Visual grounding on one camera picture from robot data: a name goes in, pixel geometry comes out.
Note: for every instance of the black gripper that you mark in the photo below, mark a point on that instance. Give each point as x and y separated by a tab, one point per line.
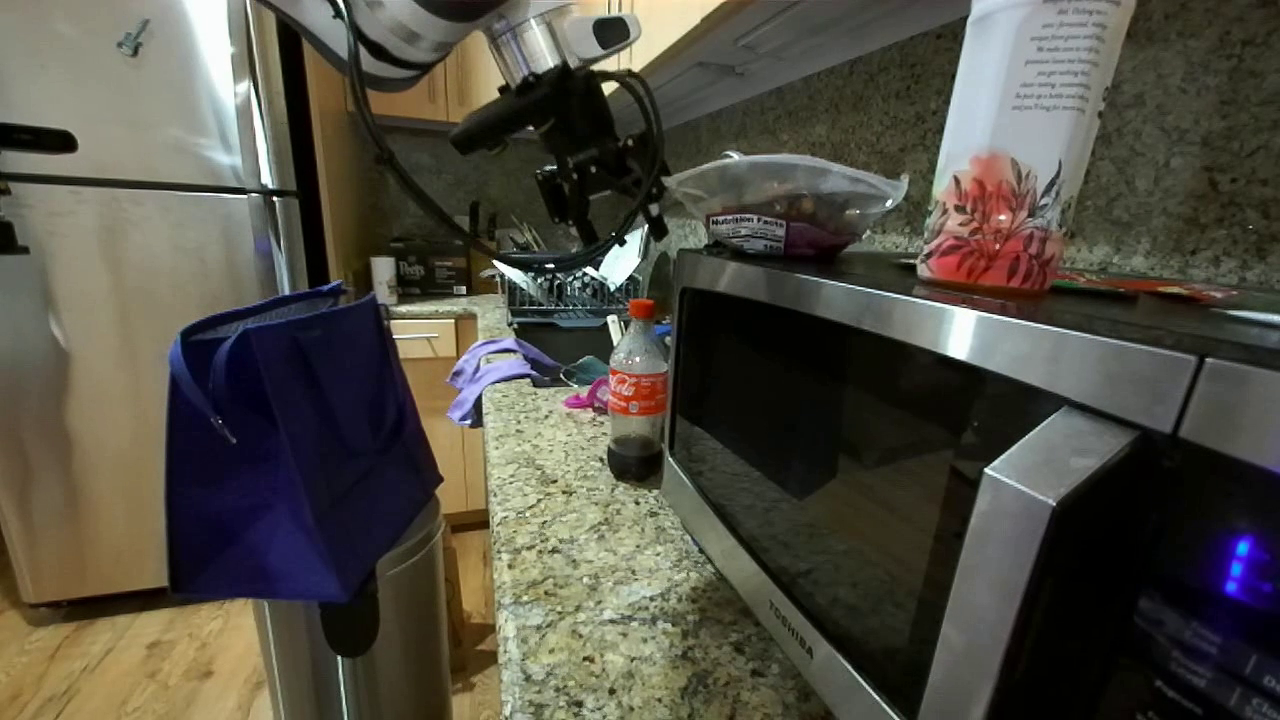
592	141

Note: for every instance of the coca cola bottle red label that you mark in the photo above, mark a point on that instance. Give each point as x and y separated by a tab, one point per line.
639	393

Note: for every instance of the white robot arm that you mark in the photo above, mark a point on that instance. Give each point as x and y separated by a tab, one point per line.
427	27

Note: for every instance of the stainless steel microwave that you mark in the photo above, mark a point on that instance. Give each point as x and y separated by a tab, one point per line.
864	492

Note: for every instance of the dish rack with dishes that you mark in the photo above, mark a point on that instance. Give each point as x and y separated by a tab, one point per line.
563	295

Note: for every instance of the small pink item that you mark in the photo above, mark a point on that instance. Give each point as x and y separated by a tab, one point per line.
585	398

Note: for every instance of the purple cloth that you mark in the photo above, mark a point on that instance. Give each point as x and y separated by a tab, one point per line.
486	366

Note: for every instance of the white cup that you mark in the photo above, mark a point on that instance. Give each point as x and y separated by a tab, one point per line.
384	277

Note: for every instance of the wooden cabinet drawer front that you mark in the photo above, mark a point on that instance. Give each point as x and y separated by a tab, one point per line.
432	402

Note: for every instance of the dark blue cloth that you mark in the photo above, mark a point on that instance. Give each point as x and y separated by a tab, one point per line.
292	452

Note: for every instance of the white pouch with red fruit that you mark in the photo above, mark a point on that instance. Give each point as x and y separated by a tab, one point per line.
1020	133

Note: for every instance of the stainless steel trash can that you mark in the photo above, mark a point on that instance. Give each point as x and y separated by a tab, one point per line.
402	640

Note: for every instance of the stainless steel fridge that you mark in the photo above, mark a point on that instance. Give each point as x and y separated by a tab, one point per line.
105	332

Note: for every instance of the wooden wall cabinets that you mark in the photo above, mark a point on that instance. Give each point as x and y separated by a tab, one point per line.
442	84

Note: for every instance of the grey wall cabinet underside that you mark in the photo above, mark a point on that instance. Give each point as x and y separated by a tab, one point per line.
801	43

